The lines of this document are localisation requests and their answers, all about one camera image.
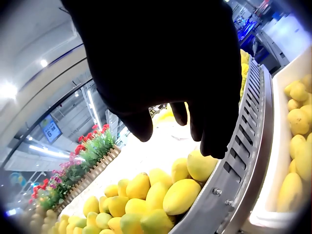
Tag person's right hand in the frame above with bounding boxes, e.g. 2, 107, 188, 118
61, 0, 243, 159

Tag person's right index finger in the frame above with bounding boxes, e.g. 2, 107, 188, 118
169, 101, 188, 126

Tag person's right thumb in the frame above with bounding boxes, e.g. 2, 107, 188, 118
107, 104, 154, 142

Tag person's right fingers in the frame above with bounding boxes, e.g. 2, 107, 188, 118
187, 97, 242, 159

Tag row of artificial flowers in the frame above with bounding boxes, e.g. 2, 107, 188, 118
28, 124, 116, 211

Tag small wooden picket fence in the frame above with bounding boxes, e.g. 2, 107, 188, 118
54, 144, 122, 214

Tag pile of netted yellow fruit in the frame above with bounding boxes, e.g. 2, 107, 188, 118
239, 49, 250, 104

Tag pile of yellow mangoes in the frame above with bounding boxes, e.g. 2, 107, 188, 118
48, 150, 219, 234

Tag white foam crate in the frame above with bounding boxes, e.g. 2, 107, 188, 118
248, 46, 312, 231

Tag heap of mangoes in crate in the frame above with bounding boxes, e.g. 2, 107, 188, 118
277, 74, 312, 213

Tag hanging blue price sign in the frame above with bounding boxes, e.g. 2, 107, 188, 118
39, 114, 63, 144

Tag pile of pale tan fruit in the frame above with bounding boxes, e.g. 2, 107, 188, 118
21, 206, 59, 234

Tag slotted metal divider rail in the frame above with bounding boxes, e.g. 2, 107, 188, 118
168, 57, 274, 234

